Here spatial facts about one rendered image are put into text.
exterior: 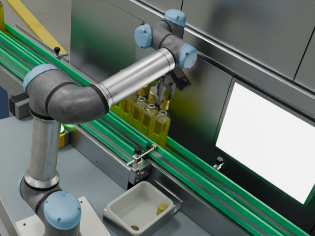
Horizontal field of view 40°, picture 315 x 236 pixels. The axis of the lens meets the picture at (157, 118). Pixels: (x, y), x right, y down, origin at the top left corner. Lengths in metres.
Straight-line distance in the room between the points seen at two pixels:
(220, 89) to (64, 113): 0.67
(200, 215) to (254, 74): 0.59
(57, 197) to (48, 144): 0.19
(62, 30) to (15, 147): 2.65
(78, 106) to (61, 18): 3.61
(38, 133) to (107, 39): 0.80
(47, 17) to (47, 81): 3.56
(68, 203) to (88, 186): 0.40
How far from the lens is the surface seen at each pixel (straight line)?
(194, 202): 1.72
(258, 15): 1.50
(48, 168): 1.44
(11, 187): 1.85
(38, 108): 1.28
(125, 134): 1.82
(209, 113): 1.71
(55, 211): 1.43
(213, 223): 1.72
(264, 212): 1.67
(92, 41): 2.13
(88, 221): 1.69
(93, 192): 1.82
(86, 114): 1.19
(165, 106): 1.66
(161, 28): 1.42
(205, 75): 1.65
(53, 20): 4.71
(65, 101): 1.19
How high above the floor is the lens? 2.11
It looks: 38 degrees down
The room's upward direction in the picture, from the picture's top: 11 degrees clockwise
